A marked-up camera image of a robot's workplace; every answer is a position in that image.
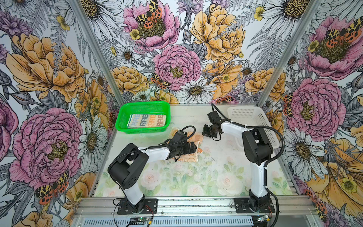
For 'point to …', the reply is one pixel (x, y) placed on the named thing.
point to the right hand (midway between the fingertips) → (203, 137)
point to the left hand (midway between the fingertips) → (189, 152)
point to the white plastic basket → (254, 116)
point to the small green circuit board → (264, 217)
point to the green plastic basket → (155, 107)
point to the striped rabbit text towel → (141, 120)
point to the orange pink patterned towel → (193, 157)
